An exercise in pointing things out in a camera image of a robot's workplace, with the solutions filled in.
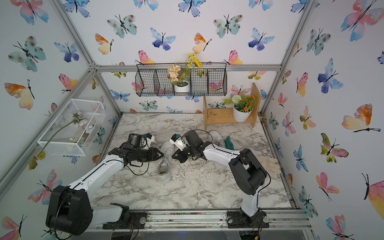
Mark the white pot peach flowers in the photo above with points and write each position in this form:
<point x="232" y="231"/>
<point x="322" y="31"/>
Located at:
<point x="181" y="76"/>

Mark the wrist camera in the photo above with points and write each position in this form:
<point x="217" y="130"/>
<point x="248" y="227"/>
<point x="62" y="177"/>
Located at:
<point x="178" y="141"/>
<point x="149" y="139"/>

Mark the black wire wall basket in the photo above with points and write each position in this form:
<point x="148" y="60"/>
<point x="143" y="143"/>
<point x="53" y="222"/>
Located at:
<point x="151" y="80"/>

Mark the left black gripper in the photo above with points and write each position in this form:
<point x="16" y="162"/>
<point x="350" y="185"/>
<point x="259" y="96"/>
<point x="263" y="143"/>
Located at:
<point x="153" y="151"/>

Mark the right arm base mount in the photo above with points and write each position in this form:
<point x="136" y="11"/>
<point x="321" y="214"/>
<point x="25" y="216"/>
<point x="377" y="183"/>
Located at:
<point x="240" y="220"/>

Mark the aluminium front rail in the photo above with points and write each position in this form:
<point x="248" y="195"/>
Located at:
<point x="216" y="220"/>

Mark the white wire mesh basket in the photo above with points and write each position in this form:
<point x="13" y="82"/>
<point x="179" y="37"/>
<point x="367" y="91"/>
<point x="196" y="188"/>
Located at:
<point x="95" y="112"/>

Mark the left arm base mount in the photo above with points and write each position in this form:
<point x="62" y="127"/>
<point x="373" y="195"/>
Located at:
<point x="127" y="219"/>

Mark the beige work glove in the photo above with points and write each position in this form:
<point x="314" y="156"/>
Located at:
<point x="271" y="165"/>

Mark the white sneaker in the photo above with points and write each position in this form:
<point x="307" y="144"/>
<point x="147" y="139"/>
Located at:
<point x="217" y="139"/>
<point x="164" y="172"/>

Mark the wooden shelf stand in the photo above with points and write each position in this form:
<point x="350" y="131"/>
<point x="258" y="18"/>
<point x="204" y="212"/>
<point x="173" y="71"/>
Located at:
<point x="227" y="116"/>

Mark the pink artificial flower stem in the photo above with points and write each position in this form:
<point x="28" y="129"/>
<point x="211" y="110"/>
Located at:
<point x="64" y="137"/>

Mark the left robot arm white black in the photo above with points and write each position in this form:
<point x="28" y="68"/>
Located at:
<point x="70" y="209"/>

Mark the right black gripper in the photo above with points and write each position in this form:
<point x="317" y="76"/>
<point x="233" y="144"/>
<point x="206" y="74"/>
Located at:
<point x="179" y="156"/>

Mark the white pot orange flowers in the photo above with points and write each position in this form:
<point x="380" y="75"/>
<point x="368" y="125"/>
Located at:
<point x="242" y="106"/>

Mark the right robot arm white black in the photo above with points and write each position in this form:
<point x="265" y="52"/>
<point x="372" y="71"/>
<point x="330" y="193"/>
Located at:
<point x="247" y="171"/>

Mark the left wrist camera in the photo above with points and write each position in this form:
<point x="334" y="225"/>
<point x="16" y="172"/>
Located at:
<point x="149" y="139"/>

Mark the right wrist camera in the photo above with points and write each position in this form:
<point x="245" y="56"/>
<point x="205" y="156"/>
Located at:
<point x="178" y="141"/>

